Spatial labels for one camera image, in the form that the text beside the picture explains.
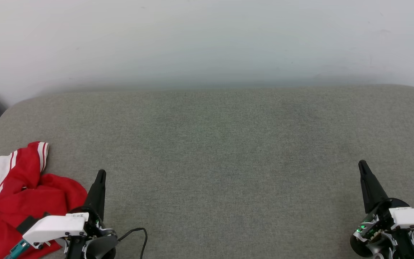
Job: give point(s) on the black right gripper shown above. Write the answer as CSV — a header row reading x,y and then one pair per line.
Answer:
x,y
381,219

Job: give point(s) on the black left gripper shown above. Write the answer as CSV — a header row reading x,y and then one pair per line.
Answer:
x,y
91,221

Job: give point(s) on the red and white shirt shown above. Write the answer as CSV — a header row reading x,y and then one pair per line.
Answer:
x,y
13,189

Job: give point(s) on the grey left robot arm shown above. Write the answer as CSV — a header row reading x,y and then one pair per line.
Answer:
x,y
101,248

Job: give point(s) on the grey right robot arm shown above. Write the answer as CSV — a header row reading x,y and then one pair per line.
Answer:
x,y
376,250

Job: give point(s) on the grey fabric sofa seat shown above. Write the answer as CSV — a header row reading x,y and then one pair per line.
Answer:
x,y
228,151

